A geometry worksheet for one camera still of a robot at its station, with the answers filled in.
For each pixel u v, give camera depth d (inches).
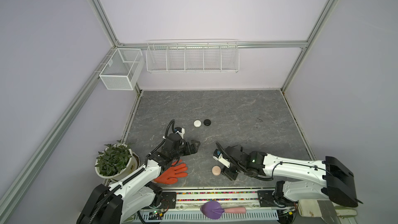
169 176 31.0
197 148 29.9
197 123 39.0
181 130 30.9
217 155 27.4
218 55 40.3
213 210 27.5
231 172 27.3
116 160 27.8
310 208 27.5
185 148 29.1
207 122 40.2
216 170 31.7
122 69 40.3
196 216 27.8
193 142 29.7
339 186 16.3
